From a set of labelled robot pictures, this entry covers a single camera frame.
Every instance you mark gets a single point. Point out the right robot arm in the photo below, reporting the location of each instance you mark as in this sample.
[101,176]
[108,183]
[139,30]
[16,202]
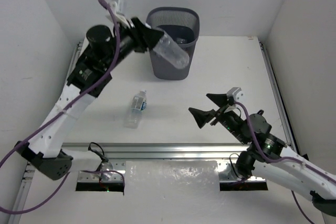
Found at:
[267,156]

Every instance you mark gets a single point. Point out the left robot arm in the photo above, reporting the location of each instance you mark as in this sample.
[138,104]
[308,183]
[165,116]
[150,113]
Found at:
[92,72]

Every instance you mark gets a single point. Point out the grey mesh waste bin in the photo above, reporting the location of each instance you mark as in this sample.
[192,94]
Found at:
[178,23]

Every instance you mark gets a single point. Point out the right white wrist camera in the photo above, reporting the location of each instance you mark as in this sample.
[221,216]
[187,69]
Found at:
[237,94]

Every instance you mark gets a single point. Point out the aluminium front rail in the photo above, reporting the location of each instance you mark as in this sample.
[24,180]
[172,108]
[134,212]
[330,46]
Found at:
[208,163]

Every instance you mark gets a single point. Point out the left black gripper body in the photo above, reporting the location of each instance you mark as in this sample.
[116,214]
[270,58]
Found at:
[137,36]

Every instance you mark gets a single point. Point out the white label water bottle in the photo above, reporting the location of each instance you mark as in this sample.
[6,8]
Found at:
[134,113]

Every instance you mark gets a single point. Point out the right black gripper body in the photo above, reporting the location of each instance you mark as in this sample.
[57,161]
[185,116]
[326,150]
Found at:
[226,116]

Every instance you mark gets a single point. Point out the clear crinkled water bottle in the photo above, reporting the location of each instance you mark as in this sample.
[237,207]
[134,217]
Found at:
[170,51]

